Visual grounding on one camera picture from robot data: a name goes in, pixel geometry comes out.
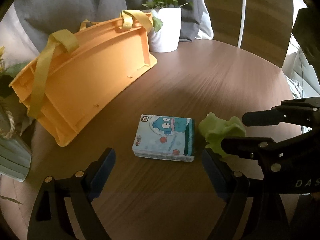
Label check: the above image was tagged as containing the red green furry plush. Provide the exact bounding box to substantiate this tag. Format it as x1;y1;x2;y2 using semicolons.
198;112;246;158

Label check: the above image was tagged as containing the cartoon tissue pack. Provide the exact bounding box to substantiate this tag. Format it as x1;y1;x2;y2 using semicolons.
132;114;195;163

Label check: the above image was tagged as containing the sunflower bouquet grey vase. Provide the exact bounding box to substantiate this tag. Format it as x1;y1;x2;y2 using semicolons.
1;47;33;182

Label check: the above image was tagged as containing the orange plastic crate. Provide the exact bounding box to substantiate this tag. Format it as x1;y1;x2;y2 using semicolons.
10;10;157;147

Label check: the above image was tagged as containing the white pot green plant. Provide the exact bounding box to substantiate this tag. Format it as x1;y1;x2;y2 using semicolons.
143;0;191;53

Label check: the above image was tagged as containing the white curved lamp pole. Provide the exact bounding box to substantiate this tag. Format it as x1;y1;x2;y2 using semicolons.
237;0;246;48

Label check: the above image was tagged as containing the white sheer curtain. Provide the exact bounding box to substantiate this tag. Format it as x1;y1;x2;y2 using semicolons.
1;4;39;68

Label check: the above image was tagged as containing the grey curtain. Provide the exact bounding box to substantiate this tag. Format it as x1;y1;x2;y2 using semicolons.
14;0;214;51

